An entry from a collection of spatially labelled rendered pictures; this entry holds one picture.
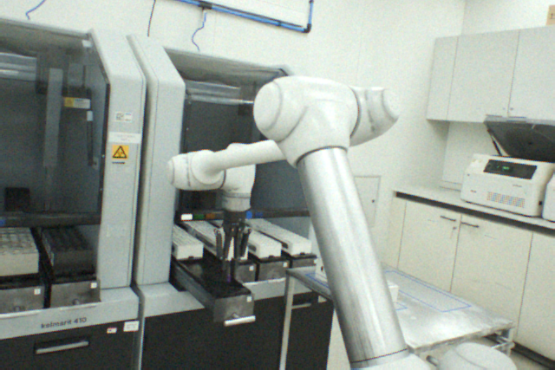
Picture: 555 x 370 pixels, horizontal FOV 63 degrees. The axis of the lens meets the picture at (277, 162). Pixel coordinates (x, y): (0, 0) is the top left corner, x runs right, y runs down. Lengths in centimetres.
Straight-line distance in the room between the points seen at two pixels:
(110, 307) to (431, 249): 270
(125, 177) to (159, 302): 43
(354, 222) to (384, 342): 20
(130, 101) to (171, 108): 14
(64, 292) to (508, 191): 275
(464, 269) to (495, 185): 66
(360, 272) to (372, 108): 35
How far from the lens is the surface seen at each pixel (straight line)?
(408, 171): 407
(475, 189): 351
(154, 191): 158
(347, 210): 81
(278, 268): 179
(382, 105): 96
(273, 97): 85
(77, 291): 152
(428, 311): 151
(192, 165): 132
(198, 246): 171
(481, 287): 355
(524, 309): 343
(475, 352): 94
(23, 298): 150
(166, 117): 157
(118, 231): 158
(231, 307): 143
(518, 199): 335
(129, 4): 272
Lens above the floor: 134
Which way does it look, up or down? 5 degrees down
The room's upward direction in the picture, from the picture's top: 6 degrees clockwise
